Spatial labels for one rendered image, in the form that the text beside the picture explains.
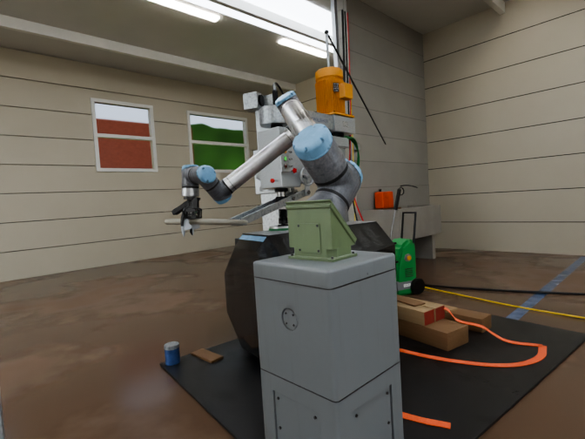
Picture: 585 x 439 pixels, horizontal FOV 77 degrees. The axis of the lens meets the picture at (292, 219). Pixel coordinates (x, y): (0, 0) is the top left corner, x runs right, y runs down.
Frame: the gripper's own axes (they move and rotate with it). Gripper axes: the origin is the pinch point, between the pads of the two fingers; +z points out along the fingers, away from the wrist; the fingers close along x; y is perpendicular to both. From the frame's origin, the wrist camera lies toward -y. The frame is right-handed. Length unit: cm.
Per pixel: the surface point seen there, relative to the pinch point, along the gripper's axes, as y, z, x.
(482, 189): 259, -46, 520
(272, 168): 26, -42, 69
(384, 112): 94, -167, 444
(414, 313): 124, 61, 98
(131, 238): -420, 55, 486
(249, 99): -19, -111, 139
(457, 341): 152, 75, 88
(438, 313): 141, 61, 105
